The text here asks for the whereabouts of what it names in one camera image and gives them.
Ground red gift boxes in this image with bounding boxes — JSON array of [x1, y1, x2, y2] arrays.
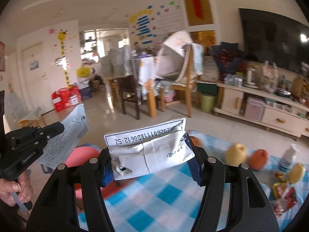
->
[[51, 85, 82, 112]]

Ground black wall television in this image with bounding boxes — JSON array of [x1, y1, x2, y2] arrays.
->
[[239, 9, 308, 74]]

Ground person's left hand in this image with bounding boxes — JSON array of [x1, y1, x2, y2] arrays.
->
[[0, 171, 34, 206]]

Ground red apple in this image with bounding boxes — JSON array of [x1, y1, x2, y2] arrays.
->
[[249, 149, 269, 171]]

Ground wooden chair with cloths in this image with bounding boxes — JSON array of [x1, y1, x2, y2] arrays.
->
[[154, 30, 204, 117]]

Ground upright white yogurt bottle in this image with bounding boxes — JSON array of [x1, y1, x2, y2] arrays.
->
[[278, 143, 299, 173]]

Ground dark flower bouquet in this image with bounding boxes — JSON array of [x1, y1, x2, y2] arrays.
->
[[210, 42, 243, 74]]

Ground yellow pear left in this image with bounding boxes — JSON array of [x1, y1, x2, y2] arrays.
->
[[225, 143, 247, 166]]

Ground yellow red snack bag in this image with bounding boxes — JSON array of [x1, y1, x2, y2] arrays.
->
[[272, 173, 290, 200]]

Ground yellow pear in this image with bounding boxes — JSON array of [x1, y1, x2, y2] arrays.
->
[[225, 143, 247, 166], [288, 163, 306, 184]]

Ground red crumpled snack bag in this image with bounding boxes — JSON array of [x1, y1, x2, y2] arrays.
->
[[270, 187, 297, 218]]

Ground white electric kettle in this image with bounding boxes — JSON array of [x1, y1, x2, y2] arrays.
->
[[244, 66, 259, 89]]

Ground yellow pear right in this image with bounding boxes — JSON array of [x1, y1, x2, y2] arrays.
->
[[288, 163, 306, 184]]

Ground white foil pouch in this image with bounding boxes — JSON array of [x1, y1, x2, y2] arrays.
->
[[37, 104, 88, 169]]

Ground dark wooden dining chair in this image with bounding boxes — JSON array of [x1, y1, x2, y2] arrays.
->
[[109, 47, 142, 120]]

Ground pink storage box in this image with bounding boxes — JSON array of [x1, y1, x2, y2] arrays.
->
[[244, 97, 265, 122]]

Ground cream tv cabinet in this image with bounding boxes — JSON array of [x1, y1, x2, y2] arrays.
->
[[213, 82, 309, 141]]

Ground clear plastic bag on cabinet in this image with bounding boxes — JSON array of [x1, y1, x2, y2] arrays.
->
[[260, 60, 279, 94]]

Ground green waste bin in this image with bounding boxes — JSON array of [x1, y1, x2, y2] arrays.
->
[[201, 93, 216, 114]]

